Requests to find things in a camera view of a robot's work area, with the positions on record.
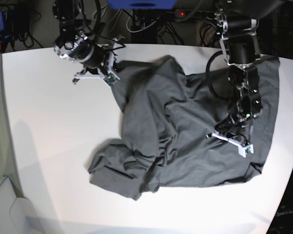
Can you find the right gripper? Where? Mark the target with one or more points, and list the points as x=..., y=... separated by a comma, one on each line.
x=102, y=59

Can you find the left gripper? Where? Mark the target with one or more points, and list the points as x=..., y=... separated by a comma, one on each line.
x=231, y=129

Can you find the dark grey t-shirt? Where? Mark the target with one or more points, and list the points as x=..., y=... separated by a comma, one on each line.
x=166, y=118

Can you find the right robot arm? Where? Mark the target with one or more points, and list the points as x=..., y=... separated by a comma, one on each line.
x=80, y=41

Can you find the blue box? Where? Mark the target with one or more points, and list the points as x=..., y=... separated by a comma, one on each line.
x=142, y=4

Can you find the black power strip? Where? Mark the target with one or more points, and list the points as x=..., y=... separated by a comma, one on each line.
x=200, y=14

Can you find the grey chair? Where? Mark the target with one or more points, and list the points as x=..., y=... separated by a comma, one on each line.
x=17, y=214

